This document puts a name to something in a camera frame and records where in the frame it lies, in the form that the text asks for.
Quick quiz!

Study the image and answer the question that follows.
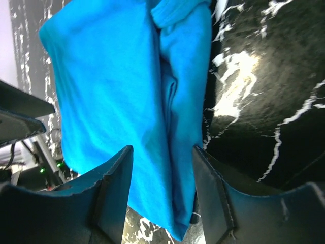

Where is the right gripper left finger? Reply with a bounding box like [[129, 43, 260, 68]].
[[1, 145, 134, 243]]

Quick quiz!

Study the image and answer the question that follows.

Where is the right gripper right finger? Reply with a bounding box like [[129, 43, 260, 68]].
[[192, 146, 324, 243]]

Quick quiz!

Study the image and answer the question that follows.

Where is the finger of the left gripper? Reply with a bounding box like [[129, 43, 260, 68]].
[[0, 80, 55, 118], [1, 110, 46, 146]]

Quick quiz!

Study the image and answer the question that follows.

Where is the blue t-shirt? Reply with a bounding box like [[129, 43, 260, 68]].
[[39, 1, 212, 241]]

